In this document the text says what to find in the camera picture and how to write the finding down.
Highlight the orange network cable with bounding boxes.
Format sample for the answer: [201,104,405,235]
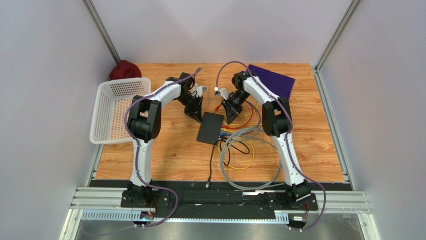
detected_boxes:
[214,99,256,131]

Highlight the aluminium frame rail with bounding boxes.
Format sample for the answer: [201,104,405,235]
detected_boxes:
[70,187,372,224]

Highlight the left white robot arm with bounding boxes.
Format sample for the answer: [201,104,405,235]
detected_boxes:
[121,73,207,208]

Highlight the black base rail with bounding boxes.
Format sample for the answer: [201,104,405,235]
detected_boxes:
[120,180,319,220]

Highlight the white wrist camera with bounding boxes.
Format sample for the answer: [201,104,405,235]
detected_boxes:
[192,84,208,98]
[214,87,230,100]

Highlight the grey network cable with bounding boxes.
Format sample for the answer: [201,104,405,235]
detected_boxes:
[219,127,287,192]

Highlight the dark red cloth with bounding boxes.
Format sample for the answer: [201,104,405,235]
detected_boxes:
[109,60,142,81]

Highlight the white plastic basket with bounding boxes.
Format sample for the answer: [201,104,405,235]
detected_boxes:
[89,77,152,145]

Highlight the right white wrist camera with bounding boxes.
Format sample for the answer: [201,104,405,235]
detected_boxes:
[214,87,230,100]

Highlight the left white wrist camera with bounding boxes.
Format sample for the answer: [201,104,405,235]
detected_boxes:
[192,84,208,98]

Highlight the purple cloth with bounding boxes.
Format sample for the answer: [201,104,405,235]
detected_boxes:
[248,64,296,100]

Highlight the black network switch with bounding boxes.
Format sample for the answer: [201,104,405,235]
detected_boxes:
[196,112,225,145]

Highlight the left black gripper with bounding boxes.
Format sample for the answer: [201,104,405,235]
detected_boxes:
[177,94,204,124]

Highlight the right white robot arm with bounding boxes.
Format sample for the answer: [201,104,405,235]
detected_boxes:
[222,70,312,209]

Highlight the blue network cable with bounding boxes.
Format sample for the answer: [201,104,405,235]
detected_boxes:
[219,99,263,139]

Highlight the yellow network cable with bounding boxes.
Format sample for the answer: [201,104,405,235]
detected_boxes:
[217,111,264,171]

